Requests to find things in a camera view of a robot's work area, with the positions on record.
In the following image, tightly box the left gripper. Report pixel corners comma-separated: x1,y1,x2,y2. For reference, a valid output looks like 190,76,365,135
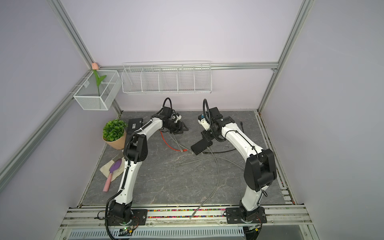
165,120,190,135

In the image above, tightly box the small black network switch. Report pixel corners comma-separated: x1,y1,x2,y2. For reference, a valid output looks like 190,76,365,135
191,138,213,155

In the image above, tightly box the grey ethernet cable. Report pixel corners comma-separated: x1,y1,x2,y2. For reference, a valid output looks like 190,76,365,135
166,131,194,154
178,146,245,220

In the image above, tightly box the black ethernet cable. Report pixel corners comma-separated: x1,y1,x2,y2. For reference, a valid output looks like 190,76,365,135
201,120,244,155

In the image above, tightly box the red ethernet cable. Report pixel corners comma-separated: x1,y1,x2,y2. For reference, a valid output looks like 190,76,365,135
158,129,188,153

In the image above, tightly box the large black network switch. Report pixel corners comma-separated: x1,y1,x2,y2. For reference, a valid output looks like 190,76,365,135
125,118,143,142

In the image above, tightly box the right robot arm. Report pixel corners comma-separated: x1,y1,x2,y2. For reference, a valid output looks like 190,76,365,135
193,99,277,224

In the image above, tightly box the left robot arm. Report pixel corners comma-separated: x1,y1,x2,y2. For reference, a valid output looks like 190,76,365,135
105,98,189,226

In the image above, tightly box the green potted plant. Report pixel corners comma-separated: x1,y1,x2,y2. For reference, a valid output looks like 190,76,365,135
103,120,128,150

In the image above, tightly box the pink purple brush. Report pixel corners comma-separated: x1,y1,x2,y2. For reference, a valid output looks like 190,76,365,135
103,159,122,192

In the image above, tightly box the white mesh box basket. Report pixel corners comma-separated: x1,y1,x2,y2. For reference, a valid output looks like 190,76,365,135
74,70,122,111

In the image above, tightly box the pink artificial tulip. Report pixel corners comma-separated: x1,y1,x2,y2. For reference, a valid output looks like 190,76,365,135
92,63,107,96

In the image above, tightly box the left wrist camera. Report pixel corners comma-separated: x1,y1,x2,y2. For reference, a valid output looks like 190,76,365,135
171,111,182,123

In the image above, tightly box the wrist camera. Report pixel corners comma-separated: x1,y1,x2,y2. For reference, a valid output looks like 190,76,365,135
171,111,182,123
198,115,210,131

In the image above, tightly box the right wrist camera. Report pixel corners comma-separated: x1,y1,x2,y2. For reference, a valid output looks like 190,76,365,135
198,115,210,131

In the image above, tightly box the long white wire basket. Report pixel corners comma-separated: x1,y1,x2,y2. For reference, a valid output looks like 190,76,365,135
122,61,213,94

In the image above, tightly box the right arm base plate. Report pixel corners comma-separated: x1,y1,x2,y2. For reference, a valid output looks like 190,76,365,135
223,207,267,224

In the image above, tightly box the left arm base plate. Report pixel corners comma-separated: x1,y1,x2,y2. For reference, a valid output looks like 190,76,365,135
107,209,148,227

